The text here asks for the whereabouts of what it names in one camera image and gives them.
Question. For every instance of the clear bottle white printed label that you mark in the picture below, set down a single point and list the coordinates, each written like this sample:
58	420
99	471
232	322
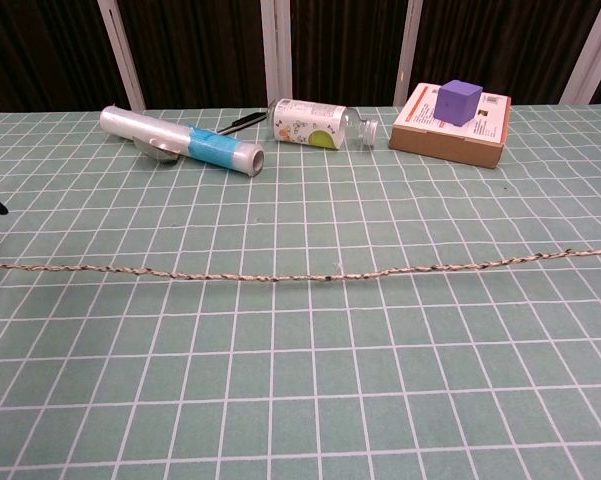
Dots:
305	125

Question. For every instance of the green white grid tablecloth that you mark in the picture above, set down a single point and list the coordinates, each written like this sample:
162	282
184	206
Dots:
430	350

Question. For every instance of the clear wrap roll blue label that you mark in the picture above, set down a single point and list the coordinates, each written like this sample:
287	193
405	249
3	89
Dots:
145	131

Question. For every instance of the dark brown backdrop curtain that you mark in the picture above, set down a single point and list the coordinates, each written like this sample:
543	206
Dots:
205	50

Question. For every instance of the purple foam cube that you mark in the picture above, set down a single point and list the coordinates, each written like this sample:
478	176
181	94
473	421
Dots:
455	105

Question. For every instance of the white metal frame post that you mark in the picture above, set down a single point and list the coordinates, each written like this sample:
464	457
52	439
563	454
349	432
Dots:
587	60
407	50
277	50
122	65

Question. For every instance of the flat brown cardboard box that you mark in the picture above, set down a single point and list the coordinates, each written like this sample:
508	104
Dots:
445	145

